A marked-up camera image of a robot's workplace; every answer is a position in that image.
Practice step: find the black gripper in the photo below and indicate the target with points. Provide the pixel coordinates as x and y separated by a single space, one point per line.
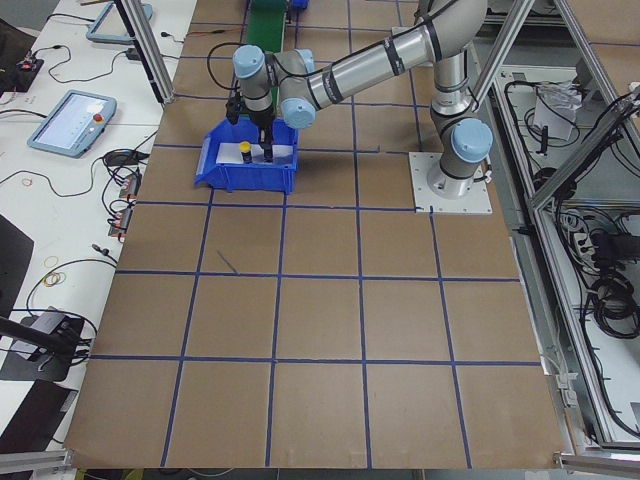
261 121

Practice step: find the yellow push button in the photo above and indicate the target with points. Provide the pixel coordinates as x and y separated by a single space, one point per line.
245 149

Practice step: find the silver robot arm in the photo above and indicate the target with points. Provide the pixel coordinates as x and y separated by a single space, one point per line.
285 85

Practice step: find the white foam pad left bin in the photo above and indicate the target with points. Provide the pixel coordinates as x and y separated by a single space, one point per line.
230 153

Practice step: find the blue left storage bin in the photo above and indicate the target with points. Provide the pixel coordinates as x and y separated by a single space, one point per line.
230 177

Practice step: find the green conveyor belt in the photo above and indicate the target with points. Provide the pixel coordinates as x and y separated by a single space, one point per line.
266 27

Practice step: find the far teach pendant tablet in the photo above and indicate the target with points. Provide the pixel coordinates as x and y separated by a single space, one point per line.
109 28

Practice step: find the teach pendant tablet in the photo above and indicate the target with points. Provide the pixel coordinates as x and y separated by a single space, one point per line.
109 28
74 124

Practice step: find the near teach pendant tablet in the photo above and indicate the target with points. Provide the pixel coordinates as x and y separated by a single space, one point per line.
74 124

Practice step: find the white crumpled paper box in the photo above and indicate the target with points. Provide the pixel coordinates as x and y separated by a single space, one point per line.
556 108

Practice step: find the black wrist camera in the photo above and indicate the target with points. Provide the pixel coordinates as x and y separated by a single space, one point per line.
234 109

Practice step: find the aluminium frame post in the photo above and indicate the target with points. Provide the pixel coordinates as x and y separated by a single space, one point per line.
139 29

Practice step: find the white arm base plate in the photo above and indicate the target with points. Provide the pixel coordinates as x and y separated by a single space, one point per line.
435 192

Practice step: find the black camera stand base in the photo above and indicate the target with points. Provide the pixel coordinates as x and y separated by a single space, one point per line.
43 347

